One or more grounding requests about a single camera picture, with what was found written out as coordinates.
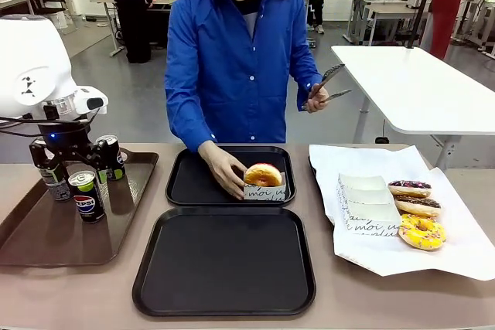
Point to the grey table with leg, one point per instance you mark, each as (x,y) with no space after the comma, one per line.
(112,24)

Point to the person in black clothes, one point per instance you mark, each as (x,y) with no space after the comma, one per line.
(131,17)

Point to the person in red dress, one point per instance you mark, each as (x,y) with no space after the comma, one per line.
(448,5)

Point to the person in blue shirt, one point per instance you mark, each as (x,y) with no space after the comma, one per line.
(232,75)

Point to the white table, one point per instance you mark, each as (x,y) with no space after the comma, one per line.
(417,90)

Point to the grey lab table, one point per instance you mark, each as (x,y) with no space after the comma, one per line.
(386,7)
(472,1)

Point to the black plastic tray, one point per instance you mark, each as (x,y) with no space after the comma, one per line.
(193,187)
(224,260)

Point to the white paper sheet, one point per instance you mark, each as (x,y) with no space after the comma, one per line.
(456,206)

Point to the person's right hand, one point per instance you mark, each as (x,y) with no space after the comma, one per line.
(222,169)

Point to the person's right forearm blue sleeve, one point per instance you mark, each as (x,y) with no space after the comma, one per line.
(185,121)

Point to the person's left hand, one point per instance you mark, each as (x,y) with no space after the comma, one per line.
(317,98)

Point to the person's left forearm blue sleeve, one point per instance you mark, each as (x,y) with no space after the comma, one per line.
(305,75)

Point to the dark sprinkled donut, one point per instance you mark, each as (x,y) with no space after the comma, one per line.
(410,190)

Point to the yellow sprinkled donut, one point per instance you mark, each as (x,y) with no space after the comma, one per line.
(421,233)

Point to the metal serving tongs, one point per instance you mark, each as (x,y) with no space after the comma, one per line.
(332,73)

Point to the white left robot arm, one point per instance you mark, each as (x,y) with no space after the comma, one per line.
(31,59)

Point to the black pole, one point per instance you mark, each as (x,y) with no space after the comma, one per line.
(421,5)

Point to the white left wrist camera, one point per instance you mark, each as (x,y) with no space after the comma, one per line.
(91,100)

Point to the chocolate iced donut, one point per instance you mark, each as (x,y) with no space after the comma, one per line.
(417,208)

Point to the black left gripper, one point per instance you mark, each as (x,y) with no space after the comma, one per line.
(65,135)

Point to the brown plastic tray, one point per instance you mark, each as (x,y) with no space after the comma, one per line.
(58,241)

